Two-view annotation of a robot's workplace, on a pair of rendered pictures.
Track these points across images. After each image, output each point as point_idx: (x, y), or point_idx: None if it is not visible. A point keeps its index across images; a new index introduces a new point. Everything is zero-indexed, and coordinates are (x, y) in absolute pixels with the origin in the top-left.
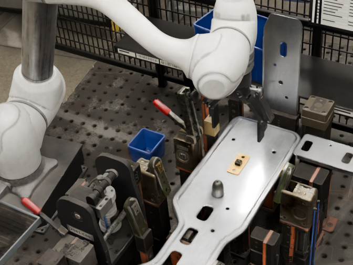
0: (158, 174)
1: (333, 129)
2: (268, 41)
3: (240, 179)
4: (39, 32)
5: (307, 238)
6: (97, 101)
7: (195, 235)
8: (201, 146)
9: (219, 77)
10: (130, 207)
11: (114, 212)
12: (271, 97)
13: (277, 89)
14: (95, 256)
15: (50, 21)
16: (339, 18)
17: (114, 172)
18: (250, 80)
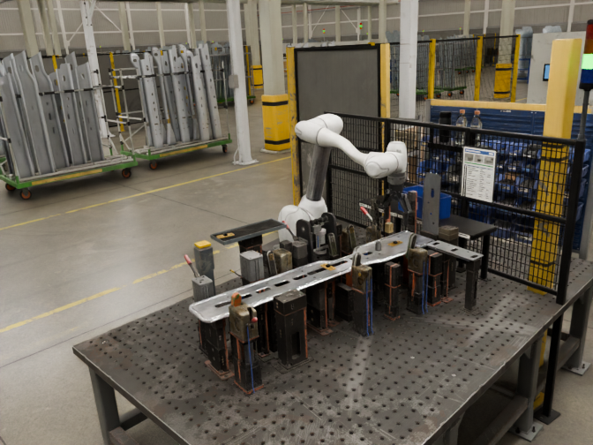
0: (350, 233)
1: None
2: (425, 188)
3: (393, 247)
4: (317, 170)
5: (421, 284)
6: None
7: None
8: None
9: (374, 163)
10: (329, 236)
11: (323, 242)
12: (426, 223)
13: (429, 218)
14: (306, 251)
15: (323, 166)
16: (474, 192)
17: (326, 216)
18: (401, 189)
